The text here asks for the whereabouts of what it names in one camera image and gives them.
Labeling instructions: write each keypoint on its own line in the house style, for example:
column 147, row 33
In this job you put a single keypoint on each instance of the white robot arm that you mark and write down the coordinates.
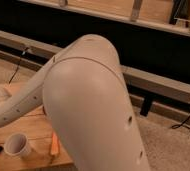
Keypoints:
column 103, row 143

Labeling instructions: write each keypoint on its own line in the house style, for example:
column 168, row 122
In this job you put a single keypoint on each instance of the white cup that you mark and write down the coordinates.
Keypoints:
column 17, row 145

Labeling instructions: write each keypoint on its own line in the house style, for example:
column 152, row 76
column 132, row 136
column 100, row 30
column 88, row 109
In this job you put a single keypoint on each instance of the wooden table board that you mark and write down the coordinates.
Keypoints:
column 39, row 132

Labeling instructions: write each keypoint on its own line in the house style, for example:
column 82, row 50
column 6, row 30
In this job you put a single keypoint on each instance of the orange carrot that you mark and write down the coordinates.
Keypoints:
column 55, row 145

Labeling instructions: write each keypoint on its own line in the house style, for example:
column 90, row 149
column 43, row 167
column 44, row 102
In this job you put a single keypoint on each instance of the grey metal rail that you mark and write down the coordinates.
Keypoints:
column 161, row 85

